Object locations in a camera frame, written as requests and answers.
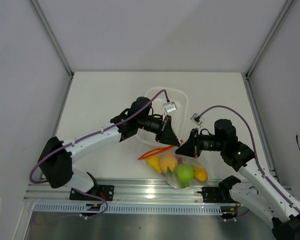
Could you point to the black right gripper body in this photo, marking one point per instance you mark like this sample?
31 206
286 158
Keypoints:
209 143

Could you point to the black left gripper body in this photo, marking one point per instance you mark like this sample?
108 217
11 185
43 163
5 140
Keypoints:
151 124

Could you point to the clear orange zip bag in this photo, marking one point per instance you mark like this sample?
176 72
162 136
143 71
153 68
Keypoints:
169 150

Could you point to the green apple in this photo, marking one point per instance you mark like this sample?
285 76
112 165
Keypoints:
184 173

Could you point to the orange peach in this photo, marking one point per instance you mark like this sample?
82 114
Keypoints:
168 162

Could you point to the yellow green mango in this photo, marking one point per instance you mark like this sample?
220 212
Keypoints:
200 174

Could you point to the yellow bell pepper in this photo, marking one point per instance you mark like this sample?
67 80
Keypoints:
154 163

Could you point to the white cauliflower with leaves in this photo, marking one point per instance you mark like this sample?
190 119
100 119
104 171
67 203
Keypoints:
172 180

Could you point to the red grape bunch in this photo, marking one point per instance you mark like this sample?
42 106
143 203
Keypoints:
180 159

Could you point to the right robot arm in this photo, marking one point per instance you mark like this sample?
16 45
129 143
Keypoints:
267 198

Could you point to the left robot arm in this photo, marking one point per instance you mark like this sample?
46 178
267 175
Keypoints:
58 156

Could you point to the white perforated plastic basket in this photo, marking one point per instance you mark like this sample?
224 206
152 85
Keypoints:
178 116

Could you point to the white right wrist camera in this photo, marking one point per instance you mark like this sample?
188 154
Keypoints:
198 120

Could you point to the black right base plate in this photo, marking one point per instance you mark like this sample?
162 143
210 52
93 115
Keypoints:
216 195

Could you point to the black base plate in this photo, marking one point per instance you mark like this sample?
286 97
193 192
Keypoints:
216 195
105 192

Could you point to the aluminium mounting rail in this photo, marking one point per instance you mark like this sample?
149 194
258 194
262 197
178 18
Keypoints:
131 186

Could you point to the right aluminium frame post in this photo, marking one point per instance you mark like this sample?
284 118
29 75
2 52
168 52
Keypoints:
272 33

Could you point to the aluminium frame post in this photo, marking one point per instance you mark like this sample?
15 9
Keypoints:
272 33
43 21

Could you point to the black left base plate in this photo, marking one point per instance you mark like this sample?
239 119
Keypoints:
105 192

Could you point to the white slotted cable duct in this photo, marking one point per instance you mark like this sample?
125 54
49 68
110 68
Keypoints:
123 208

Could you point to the left aluminium frame post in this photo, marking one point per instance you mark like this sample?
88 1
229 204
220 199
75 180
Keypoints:
43 21

